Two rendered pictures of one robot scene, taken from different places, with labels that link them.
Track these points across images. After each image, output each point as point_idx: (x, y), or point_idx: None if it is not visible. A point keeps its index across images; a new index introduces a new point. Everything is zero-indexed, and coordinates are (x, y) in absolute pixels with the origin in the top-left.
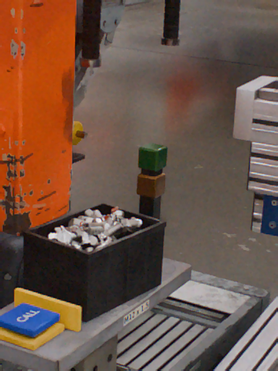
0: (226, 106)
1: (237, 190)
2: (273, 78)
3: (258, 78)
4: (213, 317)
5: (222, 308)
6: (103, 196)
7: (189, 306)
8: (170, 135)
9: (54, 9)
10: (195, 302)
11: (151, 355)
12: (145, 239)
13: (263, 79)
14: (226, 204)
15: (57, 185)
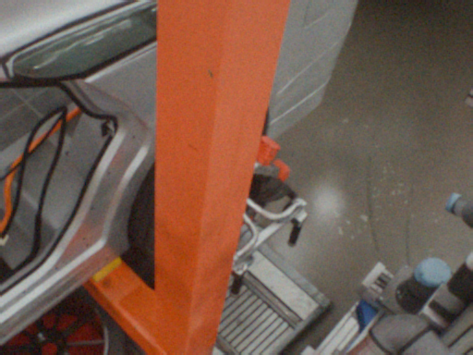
0: (392, 27)
1: (359, 157)
2: (311, 352)
3: (304, 352)
4: (293, 321)
5: (300, 313)
6: (277, 152)
7: (285, 310)
8: (341, 70)
9: (205, 340)
10: (289, 305)
11: (255, 346)
12: None
13: (306, 353)
14: (346, 176)
15: None
